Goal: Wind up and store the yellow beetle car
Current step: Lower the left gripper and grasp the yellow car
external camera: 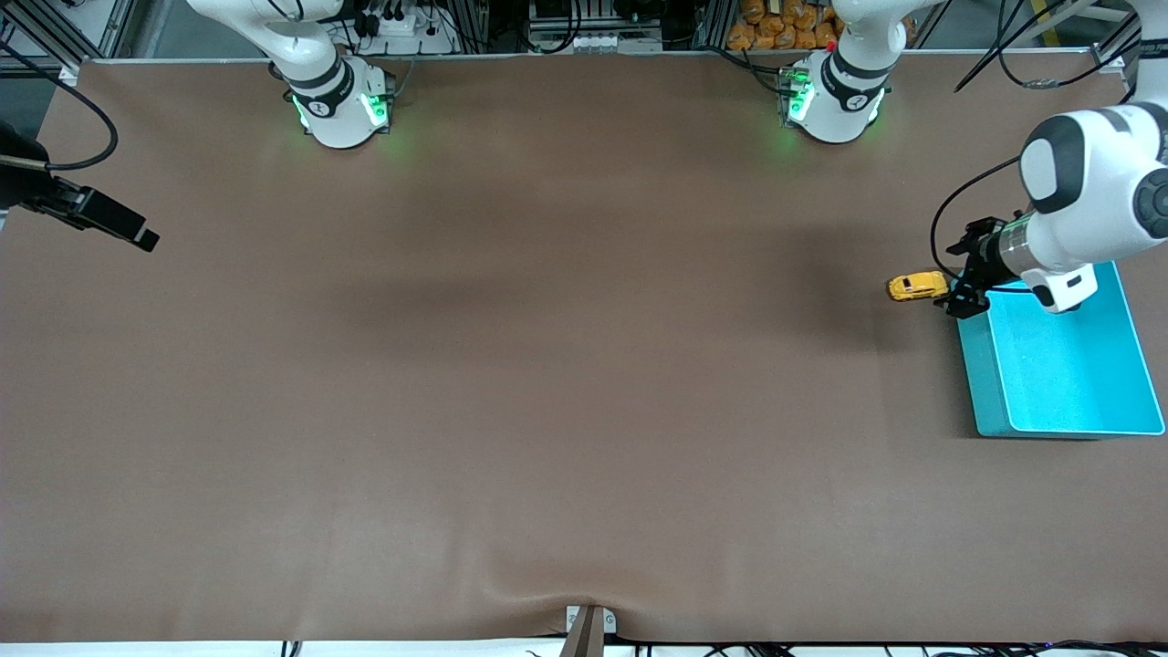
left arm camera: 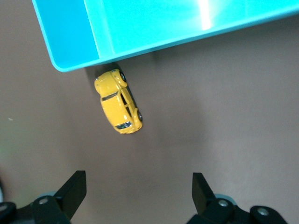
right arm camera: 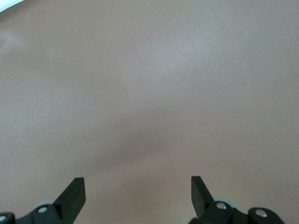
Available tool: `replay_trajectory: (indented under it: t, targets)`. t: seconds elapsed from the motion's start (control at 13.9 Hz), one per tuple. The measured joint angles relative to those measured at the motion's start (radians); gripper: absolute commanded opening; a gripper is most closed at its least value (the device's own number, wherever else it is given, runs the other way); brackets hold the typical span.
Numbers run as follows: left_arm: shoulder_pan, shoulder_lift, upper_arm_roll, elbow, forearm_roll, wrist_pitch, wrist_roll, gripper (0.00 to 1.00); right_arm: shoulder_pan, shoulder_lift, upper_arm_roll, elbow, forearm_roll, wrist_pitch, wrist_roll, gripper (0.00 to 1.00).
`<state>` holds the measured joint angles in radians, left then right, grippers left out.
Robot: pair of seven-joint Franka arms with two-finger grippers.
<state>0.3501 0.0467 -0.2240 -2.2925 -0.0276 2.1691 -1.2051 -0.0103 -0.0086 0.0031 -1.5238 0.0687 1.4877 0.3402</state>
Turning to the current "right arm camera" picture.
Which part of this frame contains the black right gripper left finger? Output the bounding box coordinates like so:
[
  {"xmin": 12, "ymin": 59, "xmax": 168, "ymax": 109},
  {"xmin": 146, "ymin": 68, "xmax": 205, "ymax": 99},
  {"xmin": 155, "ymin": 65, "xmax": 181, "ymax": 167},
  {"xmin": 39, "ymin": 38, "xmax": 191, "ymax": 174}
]
[{"xmin": 0, "ymin": 177, "xmax": 87, "ymax": 224}]

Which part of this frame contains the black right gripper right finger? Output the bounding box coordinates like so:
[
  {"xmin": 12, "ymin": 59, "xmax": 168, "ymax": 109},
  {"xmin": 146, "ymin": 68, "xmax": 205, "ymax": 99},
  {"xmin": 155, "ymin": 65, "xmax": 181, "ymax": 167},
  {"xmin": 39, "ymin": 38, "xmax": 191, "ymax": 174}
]
[{"xmin": 189, "ymin": 175, "xmax": 285, "ymax": 224}]

